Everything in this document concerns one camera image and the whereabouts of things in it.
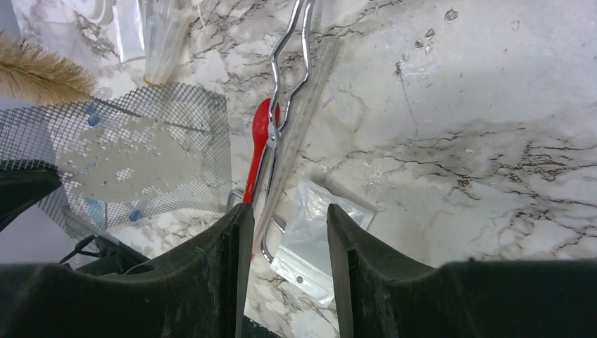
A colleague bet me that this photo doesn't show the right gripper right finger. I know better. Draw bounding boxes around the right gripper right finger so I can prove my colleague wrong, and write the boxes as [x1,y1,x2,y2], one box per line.
[327,204,596,337]

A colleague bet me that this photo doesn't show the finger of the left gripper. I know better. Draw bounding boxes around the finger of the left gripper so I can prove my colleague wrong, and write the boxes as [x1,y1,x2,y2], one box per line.
[1,160,61,231]

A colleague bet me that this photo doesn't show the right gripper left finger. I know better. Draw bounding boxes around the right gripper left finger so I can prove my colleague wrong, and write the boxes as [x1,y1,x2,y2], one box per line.
[1,204,254,337]

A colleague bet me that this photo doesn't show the wire gauze mesh square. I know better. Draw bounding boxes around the wire gauze mesh square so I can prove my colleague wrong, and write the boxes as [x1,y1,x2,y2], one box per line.
[1,83,232,237]

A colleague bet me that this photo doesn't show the tan bristle test tube brush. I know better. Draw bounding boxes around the tan bristle test tube brush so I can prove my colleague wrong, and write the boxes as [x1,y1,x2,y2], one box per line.
[1,30,96,105]

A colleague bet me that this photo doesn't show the metal crucible tongs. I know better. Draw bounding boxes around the metal crucible tongs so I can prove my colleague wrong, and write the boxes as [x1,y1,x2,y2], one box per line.
[226,0,318,265]

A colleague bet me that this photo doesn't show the red plastic spoon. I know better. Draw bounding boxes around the red plastic spoon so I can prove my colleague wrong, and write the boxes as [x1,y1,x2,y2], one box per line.
[242,98,277,204]

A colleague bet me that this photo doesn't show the small clear zip bag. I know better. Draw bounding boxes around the small clear zip bag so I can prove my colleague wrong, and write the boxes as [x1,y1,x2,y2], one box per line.
[270,177,375,308]

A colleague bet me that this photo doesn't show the white bin lid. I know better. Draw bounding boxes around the white bin lid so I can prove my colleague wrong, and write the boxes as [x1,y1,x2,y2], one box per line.
[71,0,115,25]

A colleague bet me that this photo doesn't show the clear zip bag near lid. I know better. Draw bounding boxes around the clear zip bag near lid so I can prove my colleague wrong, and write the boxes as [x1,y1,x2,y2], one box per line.
[113,0,145,63]

